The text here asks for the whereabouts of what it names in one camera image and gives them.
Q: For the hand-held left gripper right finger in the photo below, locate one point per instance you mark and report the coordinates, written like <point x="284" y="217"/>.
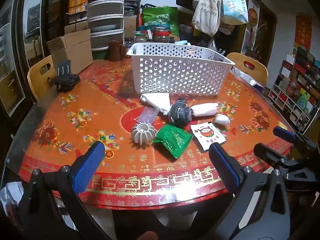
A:
<point x="223" y="167"/>

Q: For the green shopping bag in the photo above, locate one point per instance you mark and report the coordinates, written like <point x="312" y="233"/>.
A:
<point x="162" y="20"/>

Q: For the white perforated plastic basket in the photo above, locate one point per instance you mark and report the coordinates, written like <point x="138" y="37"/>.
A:
<point x="180" y="67"/>

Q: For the white cartoon print packet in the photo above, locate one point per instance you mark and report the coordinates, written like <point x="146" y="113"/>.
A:
<point x="207" y="135"/>

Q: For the red floral tablecloth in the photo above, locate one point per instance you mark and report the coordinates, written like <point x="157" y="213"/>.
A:
<point x="82" y="120"/>

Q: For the clear plastic bag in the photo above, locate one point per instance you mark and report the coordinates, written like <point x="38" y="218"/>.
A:
<point x="212" y="44"/>

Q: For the brown mug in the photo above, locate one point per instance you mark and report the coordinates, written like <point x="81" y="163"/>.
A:
<point x="115" y="51"/>

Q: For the white ribbed round sponge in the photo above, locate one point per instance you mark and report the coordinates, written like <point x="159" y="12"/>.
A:
<point x="143" y="133"/>

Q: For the white papers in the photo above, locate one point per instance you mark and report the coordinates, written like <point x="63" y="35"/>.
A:
<point x="247" y="77"/>

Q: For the white plate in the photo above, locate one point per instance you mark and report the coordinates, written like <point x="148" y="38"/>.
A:
<point x="103" y="27"/>

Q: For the green lid glass jar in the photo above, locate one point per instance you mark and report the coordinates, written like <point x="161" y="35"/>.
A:
<point x="140" y="37"/>

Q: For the blue packet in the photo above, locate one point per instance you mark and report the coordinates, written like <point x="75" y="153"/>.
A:
<point x="181" y="42"/>

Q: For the tiered mesh food cover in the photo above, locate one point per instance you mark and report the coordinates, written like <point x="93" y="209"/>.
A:
<point x="106" y="12"/>

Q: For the red wall banner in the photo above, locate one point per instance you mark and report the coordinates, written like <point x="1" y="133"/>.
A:
<point x="303" y="31"/>

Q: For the blue white paper bag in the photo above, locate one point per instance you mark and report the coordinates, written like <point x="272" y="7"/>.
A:
<point x="233" y="6"/>

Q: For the round red wall ornament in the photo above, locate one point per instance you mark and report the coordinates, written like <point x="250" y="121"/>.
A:
<point x="252" y="17"/>

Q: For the red lid glass jar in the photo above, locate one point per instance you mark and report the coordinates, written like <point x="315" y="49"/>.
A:
<point x="161" y="34"/>

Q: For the small brown cardboard box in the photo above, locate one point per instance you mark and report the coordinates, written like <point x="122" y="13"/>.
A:
<point x="130" y="26"/>

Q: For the black plastic bag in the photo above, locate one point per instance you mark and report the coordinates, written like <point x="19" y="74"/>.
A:
<point x="180" y="113"/>

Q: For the white plastic bag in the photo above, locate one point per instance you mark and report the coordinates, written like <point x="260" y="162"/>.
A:
<point x="156" y="101"/>

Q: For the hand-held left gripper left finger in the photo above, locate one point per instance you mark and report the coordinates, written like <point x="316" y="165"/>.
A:
<point x="88" y="170"/>

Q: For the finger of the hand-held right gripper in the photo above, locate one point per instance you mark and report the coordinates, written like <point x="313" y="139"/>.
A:
<point x="283" y="133"/>
<point x="267" y="153"/>

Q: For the orange printed box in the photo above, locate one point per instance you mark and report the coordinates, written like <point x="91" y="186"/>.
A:
<point x="76" y="5"/>

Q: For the small white soft ball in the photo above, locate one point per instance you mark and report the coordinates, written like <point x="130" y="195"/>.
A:
<point x="222" y="120"/>

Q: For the beige canvas tote bag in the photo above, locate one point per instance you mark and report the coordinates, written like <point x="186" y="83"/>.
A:
<point x="207" y="12"/>

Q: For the white cluttered storage shelf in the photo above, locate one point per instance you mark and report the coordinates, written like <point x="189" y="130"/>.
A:
<point x="297" y="90"/>

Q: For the green foil packet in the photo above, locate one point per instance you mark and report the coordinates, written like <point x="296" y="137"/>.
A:
<point x="173" y="140"/>

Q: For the wooden chair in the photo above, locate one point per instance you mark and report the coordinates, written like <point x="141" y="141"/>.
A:
<point x="37" y="80"/>
<point x="252" y="68"/>

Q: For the purple plastic bag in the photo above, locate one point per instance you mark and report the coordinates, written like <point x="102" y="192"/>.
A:
<point x="147" y="117"/>

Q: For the black phone stand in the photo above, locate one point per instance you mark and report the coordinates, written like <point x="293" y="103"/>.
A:
<point x="66" y="77"/>

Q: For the white cloth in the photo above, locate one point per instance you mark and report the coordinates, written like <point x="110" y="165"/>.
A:
<point x="205" y="110"/>

